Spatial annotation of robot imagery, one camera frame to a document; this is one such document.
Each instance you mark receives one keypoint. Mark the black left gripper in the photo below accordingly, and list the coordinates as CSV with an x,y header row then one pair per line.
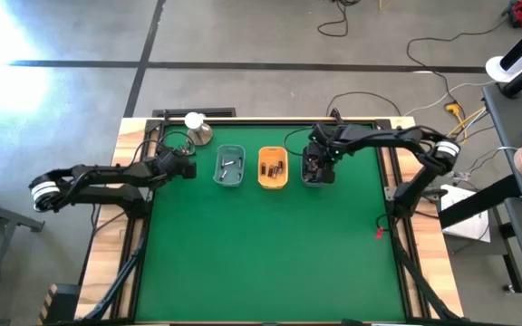
x,y
177,165

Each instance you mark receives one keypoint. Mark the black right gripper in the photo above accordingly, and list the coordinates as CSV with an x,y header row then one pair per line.
x,y
326,149

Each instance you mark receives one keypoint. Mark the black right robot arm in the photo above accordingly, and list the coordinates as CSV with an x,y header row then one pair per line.
x,y
406,140

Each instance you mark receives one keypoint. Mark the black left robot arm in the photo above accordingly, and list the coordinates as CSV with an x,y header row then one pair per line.
x,y
102,179

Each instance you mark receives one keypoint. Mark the slate blue plastic bin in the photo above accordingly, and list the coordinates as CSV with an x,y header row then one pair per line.
x,y
305,179

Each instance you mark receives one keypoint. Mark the black table clamp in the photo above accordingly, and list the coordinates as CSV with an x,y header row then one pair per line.
x,y
166,114
335,114

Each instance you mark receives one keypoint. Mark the light teal plastic bin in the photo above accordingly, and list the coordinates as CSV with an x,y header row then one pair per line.
x,y
229,181

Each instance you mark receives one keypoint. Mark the yellow plastic bin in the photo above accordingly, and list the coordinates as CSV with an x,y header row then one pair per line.
x,y
273,183

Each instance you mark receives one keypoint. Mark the red tag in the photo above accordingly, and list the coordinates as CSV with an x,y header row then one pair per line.
x,y
379,233

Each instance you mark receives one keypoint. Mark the white sheet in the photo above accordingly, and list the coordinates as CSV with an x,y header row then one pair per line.
x,y
465,226

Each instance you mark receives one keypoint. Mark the thick black beam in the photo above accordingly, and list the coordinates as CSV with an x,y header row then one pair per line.
x,y
478,204

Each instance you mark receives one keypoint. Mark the black box striped edge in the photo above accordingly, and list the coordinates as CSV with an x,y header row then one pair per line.
x,y
64,303

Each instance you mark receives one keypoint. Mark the white black tower fan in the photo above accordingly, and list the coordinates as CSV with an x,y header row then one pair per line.
x,y
499,68

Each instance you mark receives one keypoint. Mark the black table frame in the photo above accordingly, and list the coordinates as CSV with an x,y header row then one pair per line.
x,y
265,122

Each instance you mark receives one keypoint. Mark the black diagonal frame strut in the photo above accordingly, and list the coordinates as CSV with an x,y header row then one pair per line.
x,y
420,284
122,276

